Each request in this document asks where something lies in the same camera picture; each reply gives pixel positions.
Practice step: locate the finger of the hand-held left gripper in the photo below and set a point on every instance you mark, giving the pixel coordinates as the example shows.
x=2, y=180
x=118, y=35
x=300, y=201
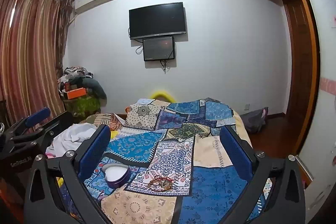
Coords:
x=39, y=115
x=57, y=124

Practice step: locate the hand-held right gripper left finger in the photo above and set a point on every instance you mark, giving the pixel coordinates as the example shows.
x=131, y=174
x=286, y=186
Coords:
x=97, y=150

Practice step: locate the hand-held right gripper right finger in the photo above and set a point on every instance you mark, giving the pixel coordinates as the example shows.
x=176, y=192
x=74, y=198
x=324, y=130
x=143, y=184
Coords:
x=236, y=153

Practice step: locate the purple heart-shaped tin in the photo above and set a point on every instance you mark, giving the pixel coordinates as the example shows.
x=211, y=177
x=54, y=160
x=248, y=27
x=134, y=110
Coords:
x=118, y=182

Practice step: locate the white cloth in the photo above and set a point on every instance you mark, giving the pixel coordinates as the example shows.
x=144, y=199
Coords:
x=71, y=137

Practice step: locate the yellow printed cloth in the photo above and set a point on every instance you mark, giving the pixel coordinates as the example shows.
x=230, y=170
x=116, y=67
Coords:
x=113, y=134

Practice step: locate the orange striped bedding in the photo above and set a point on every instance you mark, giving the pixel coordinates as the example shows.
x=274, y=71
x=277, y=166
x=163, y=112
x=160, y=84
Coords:
x=110, y=119

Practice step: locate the orange box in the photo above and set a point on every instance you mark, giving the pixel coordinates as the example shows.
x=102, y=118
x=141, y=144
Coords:
x=76, y=93

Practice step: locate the grey bag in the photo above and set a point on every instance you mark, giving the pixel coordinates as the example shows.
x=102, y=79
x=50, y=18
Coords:
x=253, y=120

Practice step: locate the blue patchwork blanket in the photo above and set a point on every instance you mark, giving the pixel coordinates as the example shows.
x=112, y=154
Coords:
x=210, y=187

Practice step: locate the pile of clothes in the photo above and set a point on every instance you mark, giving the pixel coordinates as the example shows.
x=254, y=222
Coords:
x=76, y=75

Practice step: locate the dark grey cushion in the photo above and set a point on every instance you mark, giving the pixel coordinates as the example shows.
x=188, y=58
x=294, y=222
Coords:
x=98, y=90

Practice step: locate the striped brown curtain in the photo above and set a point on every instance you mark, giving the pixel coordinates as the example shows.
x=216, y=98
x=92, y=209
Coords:
x=29, y=56

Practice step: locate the wooden door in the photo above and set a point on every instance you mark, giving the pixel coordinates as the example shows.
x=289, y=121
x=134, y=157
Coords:
x=299, y=69

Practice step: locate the small black monitor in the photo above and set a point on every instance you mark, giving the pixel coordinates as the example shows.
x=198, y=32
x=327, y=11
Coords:
x=158, y=48

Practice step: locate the black wall television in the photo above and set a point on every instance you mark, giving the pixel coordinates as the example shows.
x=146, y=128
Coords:
x=157, y=20

